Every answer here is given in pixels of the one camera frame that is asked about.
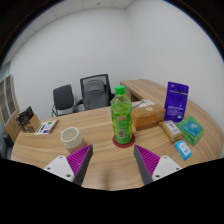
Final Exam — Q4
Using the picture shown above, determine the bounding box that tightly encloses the wooden side desk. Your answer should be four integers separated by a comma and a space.
119, 78, 171, 103

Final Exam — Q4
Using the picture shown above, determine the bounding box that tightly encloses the green flat packet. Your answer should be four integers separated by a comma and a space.
176, 115, 205, 146

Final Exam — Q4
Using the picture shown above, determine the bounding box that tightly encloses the dark brown small box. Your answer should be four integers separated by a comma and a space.
15, 106, 35, 132

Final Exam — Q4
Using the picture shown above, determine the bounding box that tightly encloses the green drink bottle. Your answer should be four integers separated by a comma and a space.
109, 84, 134, 145

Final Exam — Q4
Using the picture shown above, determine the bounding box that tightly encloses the flat round red coaster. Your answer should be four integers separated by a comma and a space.
112, 133, 136, 149

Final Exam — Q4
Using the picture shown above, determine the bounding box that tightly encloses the orange cardboard box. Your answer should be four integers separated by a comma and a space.
131, 103, 167, 131

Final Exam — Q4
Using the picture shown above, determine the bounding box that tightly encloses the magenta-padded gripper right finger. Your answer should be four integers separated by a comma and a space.
133, 144, 183, 186

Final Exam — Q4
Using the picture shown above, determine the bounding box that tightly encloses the grey mesh office chair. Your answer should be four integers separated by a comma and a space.
73, 73, 116, 112

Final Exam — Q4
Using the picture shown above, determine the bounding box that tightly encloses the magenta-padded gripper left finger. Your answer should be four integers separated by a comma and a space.
43, 143, 94, 187

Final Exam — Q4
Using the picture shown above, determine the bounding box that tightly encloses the white paper sheet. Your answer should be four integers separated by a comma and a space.
132, 98, 155, 109

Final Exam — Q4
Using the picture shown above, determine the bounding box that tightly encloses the black office chair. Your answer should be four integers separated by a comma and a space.
50, 84, 79, 118

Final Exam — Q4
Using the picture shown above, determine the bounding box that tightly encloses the white printed leaflet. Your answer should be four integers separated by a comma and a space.
34, 119, 59, 136

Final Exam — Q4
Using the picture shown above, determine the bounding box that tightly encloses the purple retail package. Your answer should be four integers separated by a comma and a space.
163, 81, 190, 124

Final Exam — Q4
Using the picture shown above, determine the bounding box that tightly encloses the white and brown mug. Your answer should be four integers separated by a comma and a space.
59, 126, 88, 154

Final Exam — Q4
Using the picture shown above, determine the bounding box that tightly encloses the beige small box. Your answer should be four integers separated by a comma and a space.
158, 119, 184, 144

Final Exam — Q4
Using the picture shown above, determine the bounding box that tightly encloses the blue small packet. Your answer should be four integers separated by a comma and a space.
174, 139, 193, 161

